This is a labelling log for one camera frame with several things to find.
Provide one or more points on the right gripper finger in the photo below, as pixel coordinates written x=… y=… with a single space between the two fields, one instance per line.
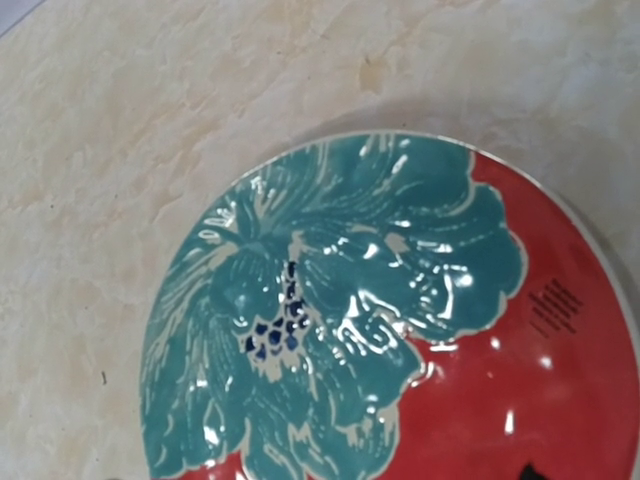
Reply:
x=529 y=472

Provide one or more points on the red teal floral plate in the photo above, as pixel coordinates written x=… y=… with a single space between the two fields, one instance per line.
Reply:
x=389 y=305

